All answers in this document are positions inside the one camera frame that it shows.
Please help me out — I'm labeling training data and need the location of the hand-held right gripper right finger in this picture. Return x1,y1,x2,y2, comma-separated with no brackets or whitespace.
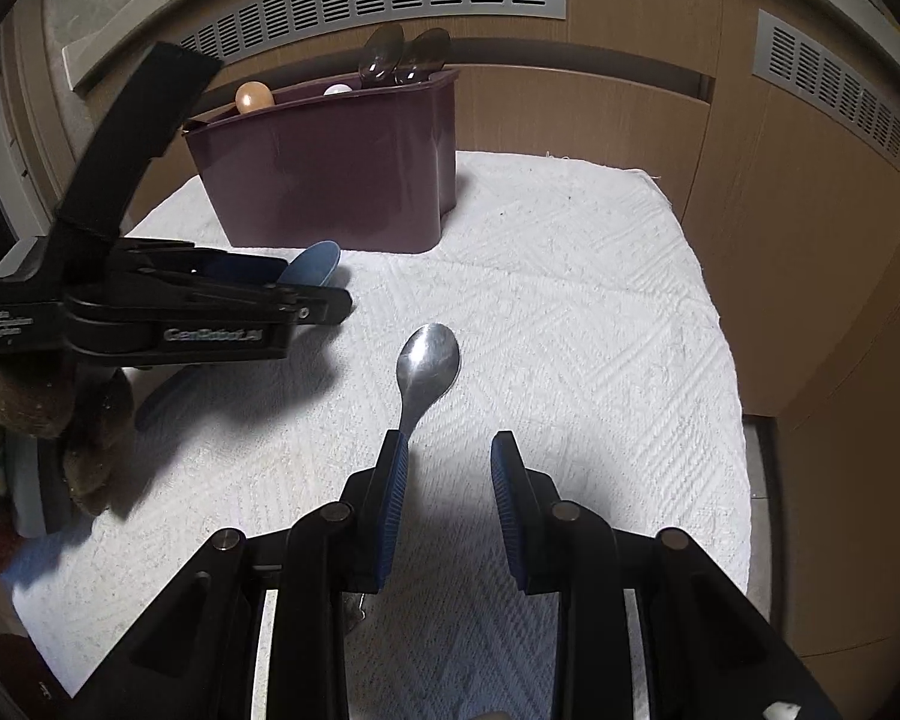
490,431,841,720

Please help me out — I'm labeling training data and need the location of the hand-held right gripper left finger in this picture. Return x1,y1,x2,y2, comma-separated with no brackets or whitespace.
67,431,411,720

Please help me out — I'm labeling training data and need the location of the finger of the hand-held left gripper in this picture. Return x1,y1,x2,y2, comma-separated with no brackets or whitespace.
70,285,353,329
112,242,291,288

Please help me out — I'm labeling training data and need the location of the metal spoon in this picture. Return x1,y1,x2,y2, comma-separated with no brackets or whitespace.
343,322,462,623

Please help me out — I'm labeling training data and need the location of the maroon plastic utensil container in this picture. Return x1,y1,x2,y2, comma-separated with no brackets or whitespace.
181,67,462,254

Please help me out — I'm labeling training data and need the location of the wooden spoon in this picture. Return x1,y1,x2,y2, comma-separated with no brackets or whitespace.
235,81,275,115

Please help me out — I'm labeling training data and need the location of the brown translucent plastic spoon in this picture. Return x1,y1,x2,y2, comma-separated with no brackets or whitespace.
360,24,406,87
394,28,451,86

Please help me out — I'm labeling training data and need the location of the grey stone sill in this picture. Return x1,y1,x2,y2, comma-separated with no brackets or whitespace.
41,0,900,95

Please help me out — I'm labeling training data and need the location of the white textured towel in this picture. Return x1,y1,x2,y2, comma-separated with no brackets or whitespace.
4,150,755,720

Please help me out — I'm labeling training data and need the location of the wooden radiator cover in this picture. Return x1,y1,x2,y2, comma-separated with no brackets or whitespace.
0,0,900,691

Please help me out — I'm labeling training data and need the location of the short grey vent grille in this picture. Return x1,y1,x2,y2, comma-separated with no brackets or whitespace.
751,9,900,170

